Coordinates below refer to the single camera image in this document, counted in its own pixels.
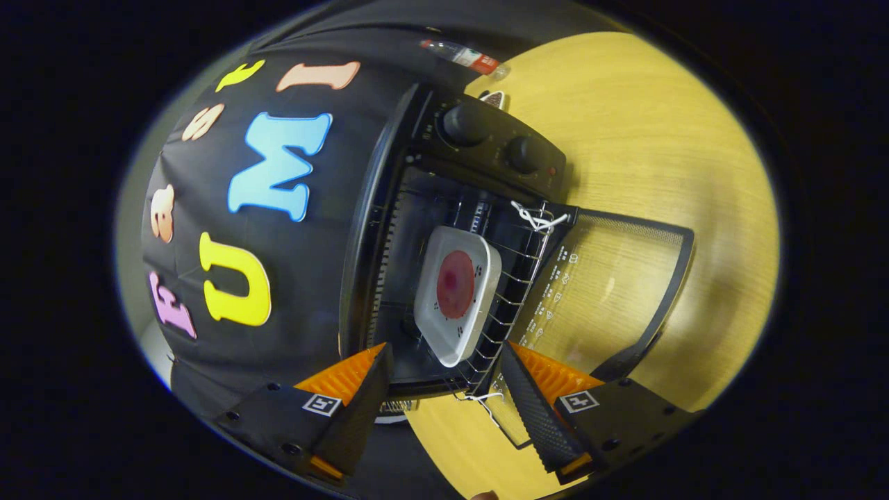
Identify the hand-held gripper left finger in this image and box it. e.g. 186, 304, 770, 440
215, 342, 394, 485

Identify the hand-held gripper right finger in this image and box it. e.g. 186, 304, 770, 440
499, 341, 697, 485

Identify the metal wire oven rack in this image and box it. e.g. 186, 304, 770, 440
455, 201, 556, 397

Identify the white square plate pink print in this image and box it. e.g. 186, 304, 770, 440
414, 226, 502, 367

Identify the black toaster oven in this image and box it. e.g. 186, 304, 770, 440
338, 82, 695, 452

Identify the clear water bottle red label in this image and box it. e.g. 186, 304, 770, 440
419, 38, 511, 78

